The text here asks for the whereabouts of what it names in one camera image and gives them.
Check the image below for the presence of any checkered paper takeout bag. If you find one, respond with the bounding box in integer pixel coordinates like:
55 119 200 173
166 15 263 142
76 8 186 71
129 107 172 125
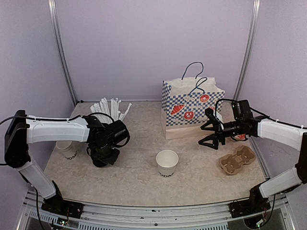
161 62 225 141

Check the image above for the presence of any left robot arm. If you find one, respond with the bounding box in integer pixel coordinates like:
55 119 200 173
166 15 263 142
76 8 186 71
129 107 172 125
4 110 130 213

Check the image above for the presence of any red patterned small bowl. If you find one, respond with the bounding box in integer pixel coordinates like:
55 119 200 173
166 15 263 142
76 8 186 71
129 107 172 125
230 134 248 141

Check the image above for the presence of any left aluminium corner post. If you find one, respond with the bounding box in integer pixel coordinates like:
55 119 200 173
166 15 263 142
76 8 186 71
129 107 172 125
48 0 78 106

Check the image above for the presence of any brown cardboard cup carrier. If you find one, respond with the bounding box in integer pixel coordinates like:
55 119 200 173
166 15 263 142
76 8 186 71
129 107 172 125
219 145 256 175

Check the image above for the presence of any bundle of wrapped white straws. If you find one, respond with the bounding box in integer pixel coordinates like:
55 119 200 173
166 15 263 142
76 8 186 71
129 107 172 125
90 97 132 124

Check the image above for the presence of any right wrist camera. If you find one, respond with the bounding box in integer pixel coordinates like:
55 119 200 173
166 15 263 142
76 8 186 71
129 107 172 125
205 108 221 126

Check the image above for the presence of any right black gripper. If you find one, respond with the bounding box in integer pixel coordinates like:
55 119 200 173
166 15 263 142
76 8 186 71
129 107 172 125
199 119 244 149

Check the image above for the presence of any right aluminium corner post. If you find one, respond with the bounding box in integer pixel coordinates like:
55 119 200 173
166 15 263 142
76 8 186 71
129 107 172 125
233 0 261 100

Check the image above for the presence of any aluminium corner post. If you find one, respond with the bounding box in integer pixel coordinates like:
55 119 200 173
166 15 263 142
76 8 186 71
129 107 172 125
233 0 261 100
48 0 78 106

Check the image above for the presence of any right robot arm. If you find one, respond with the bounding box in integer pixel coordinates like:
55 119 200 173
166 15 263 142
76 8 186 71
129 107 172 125
199 100 307 213

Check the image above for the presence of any white paper coffee cup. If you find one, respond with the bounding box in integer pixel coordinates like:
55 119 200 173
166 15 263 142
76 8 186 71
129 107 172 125
155 149 179 178

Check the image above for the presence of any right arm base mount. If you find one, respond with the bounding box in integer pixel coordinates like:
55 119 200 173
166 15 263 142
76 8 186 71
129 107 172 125
229 185 271 218

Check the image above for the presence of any aluminium front rail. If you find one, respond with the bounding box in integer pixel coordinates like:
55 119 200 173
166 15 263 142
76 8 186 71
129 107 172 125
13 193 298 230

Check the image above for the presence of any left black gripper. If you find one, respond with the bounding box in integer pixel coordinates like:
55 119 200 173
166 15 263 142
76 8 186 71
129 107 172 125
91 141 120 165

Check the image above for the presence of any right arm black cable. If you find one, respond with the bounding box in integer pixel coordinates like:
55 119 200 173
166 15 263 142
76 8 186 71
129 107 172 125
214 98 307 131

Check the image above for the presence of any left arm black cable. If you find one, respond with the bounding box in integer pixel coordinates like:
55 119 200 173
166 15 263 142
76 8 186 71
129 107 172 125
0 114 131 156

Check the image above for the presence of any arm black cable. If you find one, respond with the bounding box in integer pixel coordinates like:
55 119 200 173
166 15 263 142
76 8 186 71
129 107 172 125
0 114 131 156
214 98 307 131

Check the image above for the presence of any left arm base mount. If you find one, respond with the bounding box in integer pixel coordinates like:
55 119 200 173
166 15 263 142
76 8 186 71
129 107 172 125
41 181 83 219

